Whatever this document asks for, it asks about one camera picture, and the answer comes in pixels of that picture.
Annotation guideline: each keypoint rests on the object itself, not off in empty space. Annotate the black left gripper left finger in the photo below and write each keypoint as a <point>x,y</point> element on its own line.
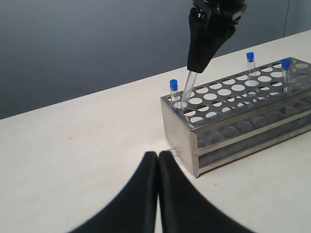
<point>133,209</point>

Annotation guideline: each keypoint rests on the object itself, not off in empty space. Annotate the blue capped tube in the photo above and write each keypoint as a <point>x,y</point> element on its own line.
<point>251,82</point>
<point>188,89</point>
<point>287,77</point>
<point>174,90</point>

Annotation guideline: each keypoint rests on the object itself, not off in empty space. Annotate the stainless steel test tube rack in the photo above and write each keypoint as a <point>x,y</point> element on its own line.
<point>226,120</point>

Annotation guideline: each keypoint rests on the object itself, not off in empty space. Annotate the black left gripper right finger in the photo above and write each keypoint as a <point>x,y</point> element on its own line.
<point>183,208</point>

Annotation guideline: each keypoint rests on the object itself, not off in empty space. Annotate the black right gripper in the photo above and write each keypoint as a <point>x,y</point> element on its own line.
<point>212,23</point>

